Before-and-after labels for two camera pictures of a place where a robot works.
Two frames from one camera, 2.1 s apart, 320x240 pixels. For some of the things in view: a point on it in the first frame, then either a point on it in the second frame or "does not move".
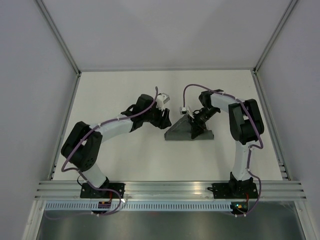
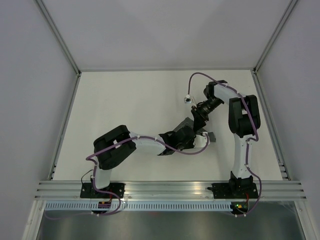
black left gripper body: [147, 116] → [190, 144]
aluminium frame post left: [53, 28] does not move
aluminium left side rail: [64, 129] does not move
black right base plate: [234, 190] does not move
